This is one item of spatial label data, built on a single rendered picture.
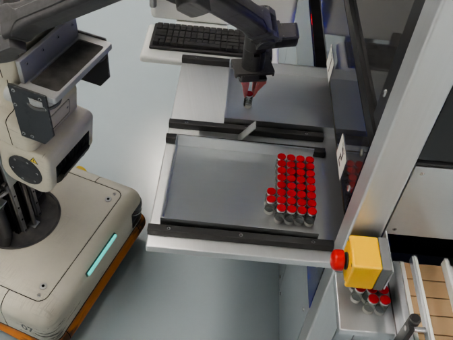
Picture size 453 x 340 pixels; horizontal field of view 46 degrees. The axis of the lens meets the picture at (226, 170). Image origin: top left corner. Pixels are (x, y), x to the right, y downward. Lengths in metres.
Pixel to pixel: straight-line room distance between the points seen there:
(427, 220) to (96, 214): 1.26
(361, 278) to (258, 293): 1.13
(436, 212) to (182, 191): 0.55
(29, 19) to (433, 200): 0.77
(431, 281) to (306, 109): 0.59
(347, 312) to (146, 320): 1.08
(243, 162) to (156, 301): 0.92
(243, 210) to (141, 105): 1.69
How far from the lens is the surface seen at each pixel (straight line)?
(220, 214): 1.21
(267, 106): 1.48
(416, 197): 1.01
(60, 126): 1.54
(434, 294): 1.15
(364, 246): 1.03
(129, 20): 3.48
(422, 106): 0.86
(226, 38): 1.83
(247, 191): 1.26
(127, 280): 2.15
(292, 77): 1.60
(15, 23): 1.04
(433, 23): 0.78
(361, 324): 1.12
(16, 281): 1.88
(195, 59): 1.60
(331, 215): 1.25
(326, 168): 1.35
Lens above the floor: 1.83
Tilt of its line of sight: 47 degrees down
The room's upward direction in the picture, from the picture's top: 6 degrees clockwise
